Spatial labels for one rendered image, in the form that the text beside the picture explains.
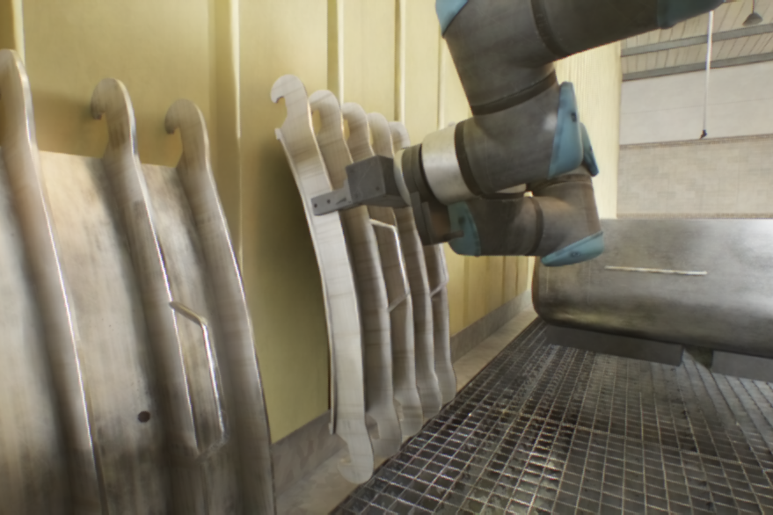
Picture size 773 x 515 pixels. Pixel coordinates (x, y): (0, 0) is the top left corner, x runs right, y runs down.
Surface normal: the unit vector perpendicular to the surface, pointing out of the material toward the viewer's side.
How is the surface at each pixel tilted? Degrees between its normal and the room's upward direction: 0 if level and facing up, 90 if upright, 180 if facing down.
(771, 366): 90
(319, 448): 90
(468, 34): 124
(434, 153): 78
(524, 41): 141
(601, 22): 151
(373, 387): 90
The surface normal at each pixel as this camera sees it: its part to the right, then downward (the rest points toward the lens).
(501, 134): -0.53, 0.61
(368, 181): -0.51, 0.07
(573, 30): -0.39, 0.89
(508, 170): -0.22, 0.74
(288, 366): 0.86, 0.05
